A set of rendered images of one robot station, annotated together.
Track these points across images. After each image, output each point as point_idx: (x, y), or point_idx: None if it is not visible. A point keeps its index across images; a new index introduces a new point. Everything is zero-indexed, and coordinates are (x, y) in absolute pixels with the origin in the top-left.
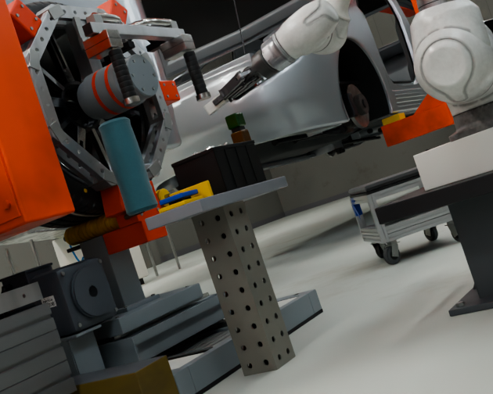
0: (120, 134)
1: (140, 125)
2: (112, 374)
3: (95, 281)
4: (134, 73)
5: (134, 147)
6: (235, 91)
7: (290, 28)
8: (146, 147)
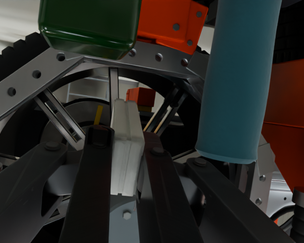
0: (260, 130)
1: (0, 133)
2: None
3: None
4: None
5: (253, 97)
6: (154, 193)
7: None
8: (41, 91)
